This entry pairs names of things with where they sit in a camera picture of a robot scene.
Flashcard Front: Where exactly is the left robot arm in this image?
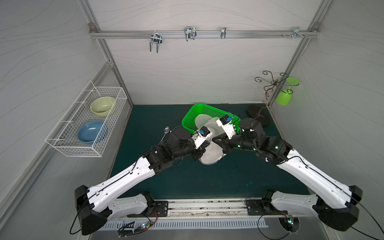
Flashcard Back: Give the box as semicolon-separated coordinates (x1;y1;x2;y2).
75;127;213;236

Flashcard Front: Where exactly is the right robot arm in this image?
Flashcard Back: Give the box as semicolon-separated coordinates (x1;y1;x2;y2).
213;116;363;232

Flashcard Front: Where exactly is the green plastic basket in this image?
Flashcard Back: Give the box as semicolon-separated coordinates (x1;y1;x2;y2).
182;104;241;134

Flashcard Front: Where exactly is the metal spoon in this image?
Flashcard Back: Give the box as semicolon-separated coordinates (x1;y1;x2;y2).
161;126;171;142

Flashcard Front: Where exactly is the bronze cup tree stand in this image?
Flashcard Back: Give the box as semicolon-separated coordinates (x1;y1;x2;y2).
246;71;288;127

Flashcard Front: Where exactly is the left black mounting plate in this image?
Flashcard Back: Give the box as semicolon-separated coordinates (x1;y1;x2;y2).
127;201;169;218

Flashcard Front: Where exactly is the black mounting plate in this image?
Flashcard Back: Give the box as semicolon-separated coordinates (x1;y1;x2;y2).
127;201;169;218
244;198;288;216

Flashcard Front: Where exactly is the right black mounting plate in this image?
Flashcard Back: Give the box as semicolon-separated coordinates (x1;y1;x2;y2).
244;198;288;216

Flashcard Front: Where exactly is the green plastic wine glass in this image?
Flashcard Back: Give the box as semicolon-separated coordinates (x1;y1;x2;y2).
276;77;300;106

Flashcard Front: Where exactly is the light green bowl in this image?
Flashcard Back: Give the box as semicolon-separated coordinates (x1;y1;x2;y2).
90;96;116;118

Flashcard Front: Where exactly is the small flat metal hook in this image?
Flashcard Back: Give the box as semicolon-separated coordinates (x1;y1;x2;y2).
220;27;227;39

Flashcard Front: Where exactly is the looped metal hook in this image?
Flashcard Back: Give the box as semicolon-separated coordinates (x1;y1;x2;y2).
184;27;197;42

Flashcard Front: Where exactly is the blue bowl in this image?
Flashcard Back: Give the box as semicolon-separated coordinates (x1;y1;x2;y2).
77;121;109;145

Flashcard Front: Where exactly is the double prong metal hook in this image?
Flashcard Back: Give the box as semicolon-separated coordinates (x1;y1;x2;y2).
150;33;163;53

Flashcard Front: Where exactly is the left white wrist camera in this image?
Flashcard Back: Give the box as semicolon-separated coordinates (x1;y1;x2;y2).
192;126;214;149

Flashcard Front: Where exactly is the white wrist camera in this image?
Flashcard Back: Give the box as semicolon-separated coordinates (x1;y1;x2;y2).
216;115;237;140
192;126;214;149

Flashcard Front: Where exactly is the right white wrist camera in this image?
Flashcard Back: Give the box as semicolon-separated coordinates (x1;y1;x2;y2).
216;115;237;140

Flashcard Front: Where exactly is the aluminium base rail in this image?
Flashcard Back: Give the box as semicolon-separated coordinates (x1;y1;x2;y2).
143;196;319;222

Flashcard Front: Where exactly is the right black cable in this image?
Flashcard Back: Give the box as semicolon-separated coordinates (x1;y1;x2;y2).
242;195;292;240

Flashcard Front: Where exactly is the round floor cable port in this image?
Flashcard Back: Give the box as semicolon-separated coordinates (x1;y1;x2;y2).
279;217;300;233

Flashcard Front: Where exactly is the white slotted cable duct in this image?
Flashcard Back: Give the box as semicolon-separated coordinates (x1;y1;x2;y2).
100;218;269;231

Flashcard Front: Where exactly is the left bundle of cables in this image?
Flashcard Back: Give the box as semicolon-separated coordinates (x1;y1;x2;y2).
116;206;158;238

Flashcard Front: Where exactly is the aluminium top rail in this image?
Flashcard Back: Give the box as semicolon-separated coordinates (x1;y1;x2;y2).
90;25;321;40

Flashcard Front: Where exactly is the white wire wall basket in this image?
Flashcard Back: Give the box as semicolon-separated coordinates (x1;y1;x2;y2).
46;82;128;158

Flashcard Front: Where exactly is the right metal rail hook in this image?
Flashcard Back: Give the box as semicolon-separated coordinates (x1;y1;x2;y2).
282;27;309;40

